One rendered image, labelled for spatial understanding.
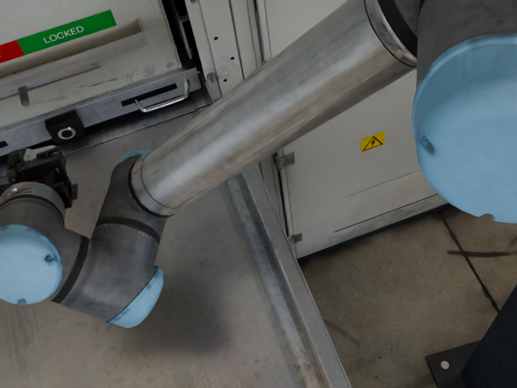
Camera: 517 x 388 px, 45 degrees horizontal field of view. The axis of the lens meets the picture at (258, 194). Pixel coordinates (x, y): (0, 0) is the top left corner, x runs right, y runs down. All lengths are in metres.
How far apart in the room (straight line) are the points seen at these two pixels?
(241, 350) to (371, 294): 0.99
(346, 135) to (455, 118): 1.09
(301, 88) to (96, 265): 0.35
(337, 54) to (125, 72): 0.68
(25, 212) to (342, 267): 1.31
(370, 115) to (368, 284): 0.67
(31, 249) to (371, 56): 0.44
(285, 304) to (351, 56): 0.54
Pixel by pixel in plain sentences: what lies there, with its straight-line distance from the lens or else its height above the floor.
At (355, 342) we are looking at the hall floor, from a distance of 1.88.
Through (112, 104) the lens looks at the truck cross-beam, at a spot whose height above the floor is 0.90.
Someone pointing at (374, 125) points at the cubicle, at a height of 0.62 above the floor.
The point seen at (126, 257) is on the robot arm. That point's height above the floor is 1.09.
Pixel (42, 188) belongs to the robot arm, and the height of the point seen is 1.12.
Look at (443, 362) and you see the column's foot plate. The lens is 1.86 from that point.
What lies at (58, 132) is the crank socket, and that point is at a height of 0.91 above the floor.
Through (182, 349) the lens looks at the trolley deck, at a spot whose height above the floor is 0.85.
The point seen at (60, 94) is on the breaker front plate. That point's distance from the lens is 1.20.
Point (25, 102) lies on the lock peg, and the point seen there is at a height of 1.02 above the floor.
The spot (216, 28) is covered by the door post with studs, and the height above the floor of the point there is 1.03.
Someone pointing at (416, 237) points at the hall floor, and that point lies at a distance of 2.03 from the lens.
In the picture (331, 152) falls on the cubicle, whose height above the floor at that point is 0.57.
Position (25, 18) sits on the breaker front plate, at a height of 1.13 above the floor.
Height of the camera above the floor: 1.79
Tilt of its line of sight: 58 degrees down
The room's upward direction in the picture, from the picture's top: 11 degrees counter-clockwise
